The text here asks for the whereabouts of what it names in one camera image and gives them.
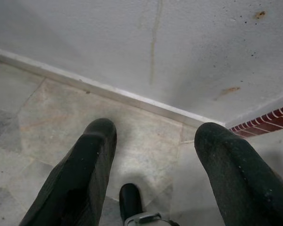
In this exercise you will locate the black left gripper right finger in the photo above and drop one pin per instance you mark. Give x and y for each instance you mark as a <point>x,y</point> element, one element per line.
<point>238,176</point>

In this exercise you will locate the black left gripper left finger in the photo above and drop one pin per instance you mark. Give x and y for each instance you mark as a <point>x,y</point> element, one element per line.
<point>85,169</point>

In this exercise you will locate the black and grey robot foot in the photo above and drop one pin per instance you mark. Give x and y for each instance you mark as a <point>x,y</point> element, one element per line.
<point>129,200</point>

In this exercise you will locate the red brick pattern strip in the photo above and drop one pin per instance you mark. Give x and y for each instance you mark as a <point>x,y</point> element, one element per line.
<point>268,120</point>

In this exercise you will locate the white skirting board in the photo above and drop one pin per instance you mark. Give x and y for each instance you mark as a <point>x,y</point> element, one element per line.
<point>108,90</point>

